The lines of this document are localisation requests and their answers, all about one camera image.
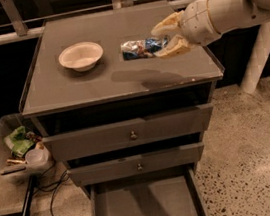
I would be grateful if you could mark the gold can in bin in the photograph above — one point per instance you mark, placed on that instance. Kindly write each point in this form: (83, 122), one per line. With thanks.
(11, 162)

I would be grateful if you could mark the white bowl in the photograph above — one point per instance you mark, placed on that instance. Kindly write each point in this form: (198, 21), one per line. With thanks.
(82, 56)

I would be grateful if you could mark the blue silver redbull can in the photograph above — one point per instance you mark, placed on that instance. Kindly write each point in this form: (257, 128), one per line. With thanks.
(143, 48)

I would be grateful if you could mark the grey middle drawer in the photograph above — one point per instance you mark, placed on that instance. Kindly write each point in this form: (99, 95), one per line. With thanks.
(138, 164)

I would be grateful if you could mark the grey drawer cabinet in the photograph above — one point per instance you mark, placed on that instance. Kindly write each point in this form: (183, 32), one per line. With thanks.
(59, 100)

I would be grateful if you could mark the white pillar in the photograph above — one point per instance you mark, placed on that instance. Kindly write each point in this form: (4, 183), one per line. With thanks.
(257, 60)

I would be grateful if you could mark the metal railing frame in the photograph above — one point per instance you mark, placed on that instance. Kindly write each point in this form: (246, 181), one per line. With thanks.
(13, 17)

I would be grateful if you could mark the grey open bottom drawer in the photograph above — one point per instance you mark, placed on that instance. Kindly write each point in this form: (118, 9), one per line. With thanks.
(171, 192)

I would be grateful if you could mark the green snack bag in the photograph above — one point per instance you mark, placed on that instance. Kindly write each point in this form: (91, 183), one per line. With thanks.
(17, 141)

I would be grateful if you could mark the grey top drawer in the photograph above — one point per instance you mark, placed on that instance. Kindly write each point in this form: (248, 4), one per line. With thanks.
(129, 133)

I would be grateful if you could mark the clear plastic cup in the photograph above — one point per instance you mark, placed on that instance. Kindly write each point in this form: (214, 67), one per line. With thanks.
(36, 156)

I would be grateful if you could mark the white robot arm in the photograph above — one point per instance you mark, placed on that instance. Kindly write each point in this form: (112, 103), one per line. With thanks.
(227, 15)

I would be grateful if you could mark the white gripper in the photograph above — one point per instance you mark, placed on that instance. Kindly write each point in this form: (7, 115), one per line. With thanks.
(198, 22)

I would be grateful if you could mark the clear plastic bin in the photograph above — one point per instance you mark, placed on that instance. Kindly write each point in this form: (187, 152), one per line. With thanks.
(15, 173)

